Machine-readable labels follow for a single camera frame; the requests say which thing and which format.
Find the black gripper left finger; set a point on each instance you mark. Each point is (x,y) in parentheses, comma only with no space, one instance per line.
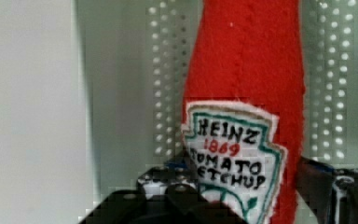
(165,194)

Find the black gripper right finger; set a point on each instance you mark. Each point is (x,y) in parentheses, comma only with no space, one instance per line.
(330,193)

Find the red felt ketchup bottle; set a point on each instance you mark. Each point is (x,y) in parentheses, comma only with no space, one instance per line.
(243,107)

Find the grey-green oval strainer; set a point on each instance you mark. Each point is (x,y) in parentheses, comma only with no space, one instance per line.
(134,57)

